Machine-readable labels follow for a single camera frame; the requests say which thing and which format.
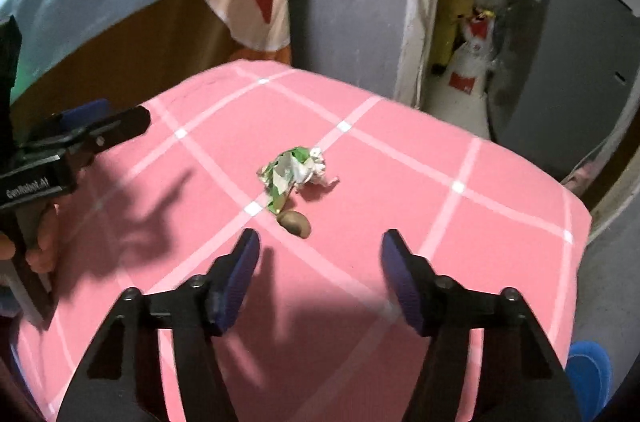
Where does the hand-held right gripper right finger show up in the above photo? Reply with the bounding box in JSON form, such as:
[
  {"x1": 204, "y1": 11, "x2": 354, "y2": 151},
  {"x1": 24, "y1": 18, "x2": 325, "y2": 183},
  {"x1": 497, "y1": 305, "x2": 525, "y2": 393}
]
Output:
[{"x1": 381, "y1": 229, "x2": 583, "y2": 422}]

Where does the brown nut shell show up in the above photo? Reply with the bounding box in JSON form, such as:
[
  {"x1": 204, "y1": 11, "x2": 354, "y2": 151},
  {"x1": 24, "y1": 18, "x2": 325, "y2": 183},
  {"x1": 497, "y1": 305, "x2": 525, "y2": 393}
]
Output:
[{"x1": 277, "y1": 211, "x2": 312, "y2": 237}]

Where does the white sack with red label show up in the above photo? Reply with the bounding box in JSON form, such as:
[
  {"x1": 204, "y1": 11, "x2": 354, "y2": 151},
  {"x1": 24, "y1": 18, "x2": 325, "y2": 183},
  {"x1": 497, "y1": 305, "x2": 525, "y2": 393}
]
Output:
[{"x1": 430, "y1": 10, "x2": 493, "y2": 140}]

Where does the grey cabinet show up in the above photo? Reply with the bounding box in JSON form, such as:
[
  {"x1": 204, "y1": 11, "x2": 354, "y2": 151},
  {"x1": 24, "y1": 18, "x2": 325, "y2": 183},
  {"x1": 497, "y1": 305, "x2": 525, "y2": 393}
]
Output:
[{"x1": 487, "y1": 0, "x2": 640, "y2": 180}]

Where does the blue slipper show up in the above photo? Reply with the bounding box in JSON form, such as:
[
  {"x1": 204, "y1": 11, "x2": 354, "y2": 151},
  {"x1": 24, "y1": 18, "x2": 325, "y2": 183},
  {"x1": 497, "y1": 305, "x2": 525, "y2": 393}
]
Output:
[{"x1": 565, "y1": 341, "x2": 613, "y2": 422}]

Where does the wooden headboard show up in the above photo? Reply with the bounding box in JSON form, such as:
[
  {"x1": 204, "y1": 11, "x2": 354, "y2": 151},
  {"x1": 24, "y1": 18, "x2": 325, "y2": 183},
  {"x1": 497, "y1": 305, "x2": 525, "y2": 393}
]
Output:
[{"x1": 10, "y1": 0, "x2": 291, "y2": 138}]

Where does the person's left hand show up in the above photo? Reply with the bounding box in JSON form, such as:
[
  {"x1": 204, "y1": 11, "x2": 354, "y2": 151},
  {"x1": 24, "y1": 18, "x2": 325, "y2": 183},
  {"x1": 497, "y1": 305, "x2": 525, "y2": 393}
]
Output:
[{"x1": 0, "y1": 201, "x2": 60, "y2": 274}]

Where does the pink checked blanket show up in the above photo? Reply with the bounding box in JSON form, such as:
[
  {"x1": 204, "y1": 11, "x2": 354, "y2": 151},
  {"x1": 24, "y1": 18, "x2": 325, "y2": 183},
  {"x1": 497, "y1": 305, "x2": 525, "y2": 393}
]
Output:
[{"x1": 10, "y1": 58, "x2": 593, "y2": 422}]

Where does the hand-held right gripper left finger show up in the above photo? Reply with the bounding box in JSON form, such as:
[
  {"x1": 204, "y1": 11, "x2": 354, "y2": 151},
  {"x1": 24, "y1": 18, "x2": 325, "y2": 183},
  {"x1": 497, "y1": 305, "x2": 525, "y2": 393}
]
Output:
[{"x1": 57, "y1": 228, "x2": 262, "y2": 422}]

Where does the yellow garment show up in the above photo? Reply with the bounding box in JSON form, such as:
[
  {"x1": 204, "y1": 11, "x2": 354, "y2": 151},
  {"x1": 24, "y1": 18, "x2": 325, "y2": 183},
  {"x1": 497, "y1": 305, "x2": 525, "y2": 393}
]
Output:
[{"x1": 432, "y1": 0, "x2": 481, "y2": 76}]

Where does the green and white wrapper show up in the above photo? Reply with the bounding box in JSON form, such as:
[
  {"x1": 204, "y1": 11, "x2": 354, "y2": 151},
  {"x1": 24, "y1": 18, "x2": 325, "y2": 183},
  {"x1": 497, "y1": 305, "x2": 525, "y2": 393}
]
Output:
[{"x1": 256, "y1": 146, "x2": 341, "y2": 214}]

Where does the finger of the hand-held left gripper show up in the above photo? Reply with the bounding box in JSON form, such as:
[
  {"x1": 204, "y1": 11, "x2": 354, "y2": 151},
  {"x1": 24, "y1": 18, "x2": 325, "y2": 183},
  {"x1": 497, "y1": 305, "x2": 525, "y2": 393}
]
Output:
[
  {"x1": 57, "y1": 105, "x2": 152, "y2": 168},
  {"x1": 27, "y1": 99, "x2": 111, "y2": 145}
]

